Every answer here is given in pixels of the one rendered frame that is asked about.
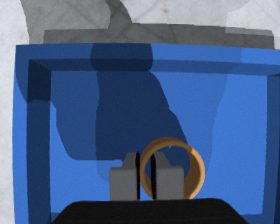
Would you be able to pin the bronze bushing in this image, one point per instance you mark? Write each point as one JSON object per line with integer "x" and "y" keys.
{"x": 195, "y": 177}

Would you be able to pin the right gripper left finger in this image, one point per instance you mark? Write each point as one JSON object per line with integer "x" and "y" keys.
{"x": 124, "y": 181}

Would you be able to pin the blue open-top crate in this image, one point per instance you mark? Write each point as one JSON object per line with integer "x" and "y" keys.
{"x": 79, "y": 108}

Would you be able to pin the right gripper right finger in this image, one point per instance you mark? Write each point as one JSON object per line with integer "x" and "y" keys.
{"x": 167, "y": 182}

